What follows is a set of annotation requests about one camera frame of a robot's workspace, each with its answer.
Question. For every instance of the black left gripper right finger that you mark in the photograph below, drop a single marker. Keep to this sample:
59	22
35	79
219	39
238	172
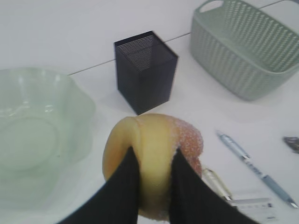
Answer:
193	202

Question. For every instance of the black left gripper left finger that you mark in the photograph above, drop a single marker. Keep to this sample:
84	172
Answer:
117	201

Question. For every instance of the sugared bread roll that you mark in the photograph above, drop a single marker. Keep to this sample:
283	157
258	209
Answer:
154	139

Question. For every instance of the cream grip pen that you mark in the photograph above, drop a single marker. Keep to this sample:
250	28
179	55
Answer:
216	184

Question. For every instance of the blue grip pen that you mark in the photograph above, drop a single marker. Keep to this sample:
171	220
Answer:
234	147

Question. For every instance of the pale green wavy plate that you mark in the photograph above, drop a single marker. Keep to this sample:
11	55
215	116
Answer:
45	126

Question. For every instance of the black mesh pen holder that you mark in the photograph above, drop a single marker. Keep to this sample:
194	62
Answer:
145	70

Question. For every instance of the pale green woven basket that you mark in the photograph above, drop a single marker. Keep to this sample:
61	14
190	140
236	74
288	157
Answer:
246	50

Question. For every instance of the clear plastic ruler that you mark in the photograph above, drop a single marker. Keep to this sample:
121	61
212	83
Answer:
259	209

